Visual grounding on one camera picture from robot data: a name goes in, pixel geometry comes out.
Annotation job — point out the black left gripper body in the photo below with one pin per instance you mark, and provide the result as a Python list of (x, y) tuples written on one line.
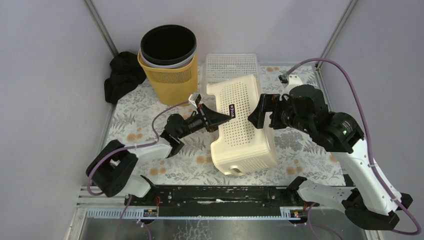
[(204, 118)]

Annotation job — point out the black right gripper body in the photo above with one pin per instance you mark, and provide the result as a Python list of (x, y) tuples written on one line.
[(285, 117)]

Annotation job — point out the large cream plastic basket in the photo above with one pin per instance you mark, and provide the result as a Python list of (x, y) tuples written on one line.
[(240, 147)]

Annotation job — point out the yellow plastic waste bin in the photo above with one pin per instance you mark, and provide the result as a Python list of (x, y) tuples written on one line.
[(174, 85)]

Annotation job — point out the white mesh plastic basket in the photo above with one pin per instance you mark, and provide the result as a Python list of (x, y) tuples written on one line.
[(219, 67)]

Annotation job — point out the black bucket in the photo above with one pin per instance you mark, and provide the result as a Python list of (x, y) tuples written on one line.
[(169, 46)]

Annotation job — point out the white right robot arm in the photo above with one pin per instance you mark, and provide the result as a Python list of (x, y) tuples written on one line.
[(367, 204)]

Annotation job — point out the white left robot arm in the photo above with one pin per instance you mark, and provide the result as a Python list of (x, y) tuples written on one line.
[(112, 170)]

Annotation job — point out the floral patterned table mat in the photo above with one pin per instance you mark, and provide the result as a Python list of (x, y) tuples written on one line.
[(139, 113)]

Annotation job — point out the black crumpled cloth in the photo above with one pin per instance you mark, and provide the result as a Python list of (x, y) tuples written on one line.
[(126, 75)]

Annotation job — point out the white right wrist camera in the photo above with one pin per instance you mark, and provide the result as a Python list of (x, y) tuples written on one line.
[(289, 82)]

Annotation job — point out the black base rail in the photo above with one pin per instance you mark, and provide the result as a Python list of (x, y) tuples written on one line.
[(218, 201)]

